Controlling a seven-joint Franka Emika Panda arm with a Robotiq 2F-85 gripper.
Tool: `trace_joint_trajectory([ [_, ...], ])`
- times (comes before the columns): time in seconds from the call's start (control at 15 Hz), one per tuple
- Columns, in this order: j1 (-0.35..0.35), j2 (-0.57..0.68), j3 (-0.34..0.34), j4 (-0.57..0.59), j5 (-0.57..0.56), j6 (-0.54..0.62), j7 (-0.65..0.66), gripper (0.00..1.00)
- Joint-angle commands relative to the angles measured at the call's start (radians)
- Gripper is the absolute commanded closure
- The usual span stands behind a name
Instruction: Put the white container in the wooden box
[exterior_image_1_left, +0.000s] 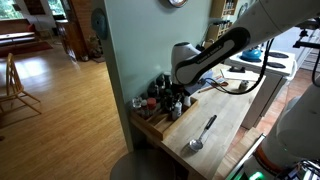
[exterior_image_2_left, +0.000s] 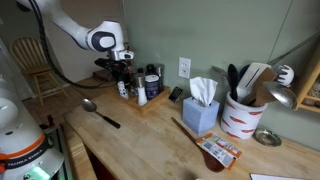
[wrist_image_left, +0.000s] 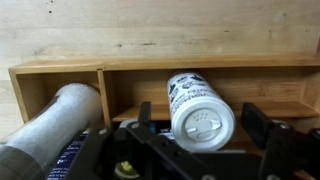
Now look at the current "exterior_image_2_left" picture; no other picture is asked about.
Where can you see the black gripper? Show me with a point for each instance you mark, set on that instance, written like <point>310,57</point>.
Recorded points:
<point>118,68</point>

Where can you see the white container with label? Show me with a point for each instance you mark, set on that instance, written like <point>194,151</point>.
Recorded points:
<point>123,90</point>

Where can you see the wooden box tray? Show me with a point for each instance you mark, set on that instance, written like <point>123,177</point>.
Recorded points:
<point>151,101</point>

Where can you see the blue tissue box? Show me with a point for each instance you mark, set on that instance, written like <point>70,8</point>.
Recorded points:
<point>200,115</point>

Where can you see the dark spice bottle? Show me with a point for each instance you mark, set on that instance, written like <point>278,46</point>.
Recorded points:
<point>133,87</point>

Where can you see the dark wooden block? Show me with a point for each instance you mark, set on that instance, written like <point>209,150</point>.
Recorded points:
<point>101,76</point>

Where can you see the white salt shaker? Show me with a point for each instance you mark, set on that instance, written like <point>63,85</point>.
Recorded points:
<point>142,96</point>

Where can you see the black capped bottle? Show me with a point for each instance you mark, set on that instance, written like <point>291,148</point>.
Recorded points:
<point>150,69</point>

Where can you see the tall steel shaker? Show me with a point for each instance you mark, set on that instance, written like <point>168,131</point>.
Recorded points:
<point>159,76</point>

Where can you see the small black device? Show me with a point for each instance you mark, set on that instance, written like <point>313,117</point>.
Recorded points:
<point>175,94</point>

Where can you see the wooden chair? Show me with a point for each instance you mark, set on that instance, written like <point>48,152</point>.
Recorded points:
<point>31,55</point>

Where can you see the black spatula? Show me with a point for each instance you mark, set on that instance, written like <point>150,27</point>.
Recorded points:
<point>233,80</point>

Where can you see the long wooden spoon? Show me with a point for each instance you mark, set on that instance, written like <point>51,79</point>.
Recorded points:
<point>210,160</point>

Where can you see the orange white packet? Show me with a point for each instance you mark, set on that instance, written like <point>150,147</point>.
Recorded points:
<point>218,150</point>

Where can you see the white crock orange marks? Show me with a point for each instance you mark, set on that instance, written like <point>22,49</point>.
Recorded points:
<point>241,120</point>

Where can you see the white plastic spatula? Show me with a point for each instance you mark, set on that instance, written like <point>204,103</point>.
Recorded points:
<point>251,76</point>

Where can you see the wooden spatula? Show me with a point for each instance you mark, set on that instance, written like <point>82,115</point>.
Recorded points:
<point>263,90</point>

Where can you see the small metal lid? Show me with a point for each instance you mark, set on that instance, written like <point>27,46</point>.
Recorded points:
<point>267,137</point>

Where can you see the metal ladle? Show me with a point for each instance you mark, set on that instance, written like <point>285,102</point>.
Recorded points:
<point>281,93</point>

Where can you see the white slotted spoon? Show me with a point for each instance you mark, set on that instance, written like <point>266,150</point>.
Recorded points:
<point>286,75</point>

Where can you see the grey metal rod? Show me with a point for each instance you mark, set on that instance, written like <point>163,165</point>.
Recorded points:
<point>295,48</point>

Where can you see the white paper sheet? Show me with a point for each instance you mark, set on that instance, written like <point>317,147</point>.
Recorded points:
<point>273,177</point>

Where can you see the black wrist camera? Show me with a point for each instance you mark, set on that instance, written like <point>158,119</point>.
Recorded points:
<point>101,62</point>

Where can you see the white wall outlet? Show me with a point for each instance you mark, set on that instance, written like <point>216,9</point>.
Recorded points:
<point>184,67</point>

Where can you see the wooden wall shelf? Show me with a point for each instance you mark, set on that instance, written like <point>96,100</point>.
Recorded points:
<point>308,86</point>

